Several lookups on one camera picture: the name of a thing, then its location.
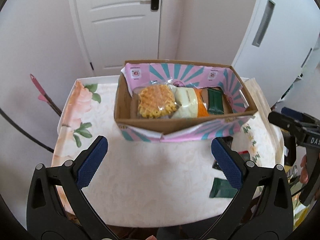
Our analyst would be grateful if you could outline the white sliding cabinet door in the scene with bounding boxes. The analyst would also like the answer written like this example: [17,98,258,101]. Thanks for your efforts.
[231,0,320,68]

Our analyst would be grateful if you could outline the red and black snack packet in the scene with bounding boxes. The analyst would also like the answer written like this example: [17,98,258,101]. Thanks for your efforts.
[236,150,251,162]

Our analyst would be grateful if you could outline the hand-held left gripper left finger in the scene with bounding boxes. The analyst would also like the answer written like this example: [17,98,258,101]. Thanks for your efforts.
[26,135,118,240]

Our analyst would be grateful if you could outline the dark green snack packet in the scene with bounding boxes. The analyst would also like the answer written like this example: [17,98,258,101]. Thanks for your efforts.
[207,88,224,116]
[209,177,239,199]

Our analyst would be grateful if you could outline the yellow waffle snack bag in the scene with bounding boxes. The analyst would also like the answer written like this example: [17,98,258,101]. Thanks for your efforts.
[137,85,177,119]

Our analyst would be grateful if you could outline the black curved cable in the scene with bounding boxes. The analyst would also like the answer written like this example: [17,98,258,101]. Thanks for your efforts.
[0,107,54,154]

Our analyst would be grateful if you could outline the narrow white cabinet door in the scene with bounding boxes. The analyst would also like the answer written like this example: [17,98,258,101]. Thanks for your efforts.
[296,45,320,80]

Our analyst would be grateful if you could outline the cream and orange snack bag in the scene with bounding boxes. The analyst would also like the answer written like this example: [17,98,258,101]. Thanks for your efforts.
[170,86,209,119]

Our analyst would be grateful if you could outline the pink handled tool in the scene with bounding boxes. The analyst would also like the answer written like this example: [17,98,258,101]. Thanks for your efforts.
[29,74,63,117]

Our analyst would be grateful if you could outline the grey recessed door handle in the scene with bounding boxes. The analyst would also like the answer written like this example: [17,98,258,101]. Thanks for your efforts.
[252,0,276,47]

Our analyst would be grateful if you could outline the person's right hand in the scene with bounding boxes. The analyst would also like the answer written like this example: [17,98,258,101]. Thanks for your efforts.
[299,155,309,185]

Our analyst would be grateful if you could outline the pink printed cardboard box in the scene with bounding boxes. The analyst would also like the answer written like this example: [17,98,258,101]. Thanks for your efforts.
[114,59,259,143]

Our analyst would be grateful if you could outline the white panel door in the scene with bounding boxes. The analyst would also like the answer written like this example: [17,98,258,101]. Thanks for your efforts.
[66,0,163,77]

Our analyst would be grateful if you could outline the floral tablecloth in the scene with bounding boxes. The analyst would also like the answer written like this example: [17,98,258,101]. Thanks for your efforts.
[51,77,286,224]

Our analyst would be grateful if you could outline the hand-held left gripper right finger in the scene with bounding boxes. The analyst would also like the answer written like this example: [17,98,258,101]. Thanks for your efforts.
[202,137,294,240]

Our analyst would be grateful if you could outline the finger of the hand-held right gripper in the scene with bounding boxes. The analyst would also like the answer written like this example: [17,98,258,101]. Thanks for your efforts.
[281,107,313,128]
[268,111,305,144]

